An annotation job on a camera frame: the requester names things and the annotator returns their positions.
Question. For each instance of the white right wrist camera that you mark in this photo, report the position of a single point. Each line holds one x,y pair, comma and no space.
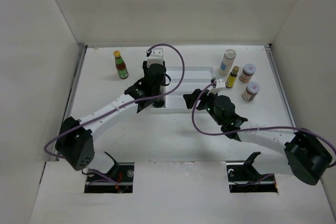
217,86

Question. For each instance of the white divided organizer tray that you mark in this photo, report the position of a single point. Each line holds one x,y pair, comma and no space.
194,78

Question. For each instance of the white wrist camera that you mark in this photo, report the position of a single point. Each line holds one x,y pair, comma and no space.
217,86
154,56

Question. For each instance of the small yellow label bottle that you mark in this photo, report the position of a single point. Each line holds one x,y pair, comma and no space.
232,77

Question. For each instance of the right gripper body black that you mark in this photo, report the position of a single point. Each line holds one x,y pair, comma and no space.
207,102

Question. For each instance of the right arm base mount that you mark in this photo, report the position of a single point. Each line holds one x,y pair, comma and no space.
245,179

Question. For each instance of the brown jar white lid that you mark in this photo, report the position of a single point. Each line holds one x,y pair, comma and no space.
247,72
252,89

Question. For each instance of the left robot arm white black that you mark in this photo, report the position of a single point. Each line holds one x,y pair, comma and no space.
77,137

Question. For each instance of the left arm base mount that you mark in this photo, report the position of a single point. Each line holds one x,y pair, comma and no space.
118,180

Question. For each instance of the brown jar white lid front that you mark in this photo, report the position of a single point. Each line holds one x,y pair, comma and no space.
252,89

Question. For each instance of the glass bottle black cap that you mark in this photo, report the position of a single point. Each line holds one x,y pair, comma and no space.
159,102

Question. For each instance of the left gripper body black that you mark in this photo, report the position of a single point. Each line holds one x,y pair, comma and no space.
145,66

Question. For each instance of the tall white spice jar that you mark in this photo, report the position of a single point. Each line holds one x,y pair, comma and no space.
227,62

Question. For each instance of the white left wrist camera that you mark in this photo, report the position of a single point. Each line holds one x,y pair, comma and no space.
154,56

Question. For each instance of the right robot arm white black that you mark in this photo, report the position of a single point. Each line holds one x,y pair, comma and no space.
303,153

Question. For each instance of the yellow cap sauce bottle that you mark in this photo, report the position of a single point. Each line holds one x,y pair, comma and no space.
120,65

